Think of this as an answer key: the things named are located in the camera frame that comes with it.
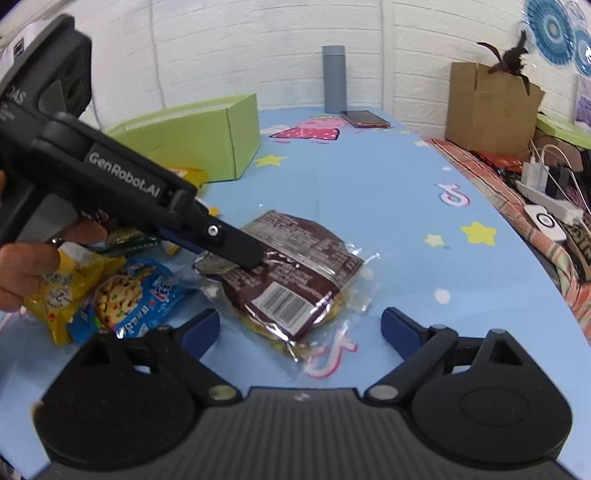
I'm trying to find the brown snack packet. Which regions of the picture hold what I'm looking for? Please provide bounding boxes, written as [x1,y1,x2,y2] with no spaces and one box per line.
[193,210,382,377]

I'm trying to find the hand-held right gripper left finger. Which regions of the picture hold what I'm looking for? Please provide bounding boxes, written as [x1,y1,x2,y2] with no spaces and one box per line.
[85,308,242,407]

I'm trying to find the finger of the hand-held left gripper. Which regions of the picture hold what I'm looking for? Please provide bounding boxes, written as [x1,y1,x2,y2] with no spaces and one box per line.
[159,230,209,256]
[172,198,265,271]

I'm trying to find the white charger plug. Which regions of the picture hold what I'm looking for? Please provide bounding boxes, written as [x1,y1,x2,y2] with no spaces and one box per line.
[522,159,551,188]

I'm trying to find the blue printed tablecloth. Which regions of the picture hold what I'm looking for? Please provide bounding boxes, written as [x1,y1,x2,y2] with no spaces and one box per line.
[0,106,591,467]

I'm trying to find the person's left hand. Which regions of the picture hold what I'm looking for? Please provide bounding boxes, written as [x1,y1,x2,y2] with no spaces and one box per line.
[0,220,112,315]

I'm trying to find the brown cardboard box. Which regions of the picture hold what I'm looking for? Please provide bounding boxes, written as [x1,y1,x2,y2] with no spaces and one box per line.
[445,61,546,158]

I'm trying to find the green cardboard box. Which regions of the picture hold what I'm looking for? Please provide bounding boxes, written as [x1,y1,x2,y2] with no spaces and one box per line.
[105,93,262,183]

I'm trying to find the red patterned blanket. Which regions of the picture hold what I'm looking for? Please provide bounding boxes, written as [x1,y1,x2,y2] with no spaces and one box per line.
[429,137,591,344]

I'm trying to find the small yellow snack packet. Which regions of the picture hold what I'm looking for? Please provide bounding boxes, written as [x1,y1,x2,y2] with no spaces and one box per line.
[165,166,209,188]

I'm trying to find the white power strip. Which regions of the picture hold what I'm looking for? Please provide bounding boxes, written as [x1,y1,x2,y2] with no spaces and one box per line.
[515,179,585,223]

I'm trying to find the smartphone with red case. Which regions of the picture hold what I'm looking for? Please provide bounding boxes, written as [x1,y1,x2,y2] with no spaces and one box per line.
[340,110,391,129]

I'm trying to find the green box lid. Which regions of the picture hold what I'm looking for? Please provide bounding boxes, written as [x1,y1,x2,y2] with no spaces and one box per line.
[536,113,591,149]

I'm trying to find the blue cookie packet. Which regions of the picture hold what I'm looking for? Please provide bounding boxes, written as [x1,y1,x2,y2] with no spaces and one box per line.
[67,257,200,344]

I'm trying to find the grey thermos bottle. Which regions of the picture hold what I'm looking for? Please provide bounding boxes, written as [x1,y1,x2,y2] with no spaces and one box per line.
[322,45,347,114]

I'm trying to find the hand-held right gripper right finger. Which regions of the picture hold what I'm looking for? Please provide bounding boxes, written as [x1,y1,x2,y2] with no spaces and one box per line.
[381,307,525,407]

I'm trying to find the dark purple plant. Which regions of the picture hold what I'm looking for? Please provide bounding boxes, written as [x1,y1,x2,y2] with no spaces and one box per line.
[477,30,533,95]

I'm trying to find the blue paper fans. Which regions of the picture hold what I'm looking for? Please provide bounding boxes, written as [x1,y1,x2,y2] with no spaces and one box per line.
[524,0,591,75]

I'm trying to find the white round device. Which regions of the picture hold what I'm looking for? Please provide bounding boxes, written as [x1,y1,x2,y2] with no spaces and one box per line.
[523,204,568,243]

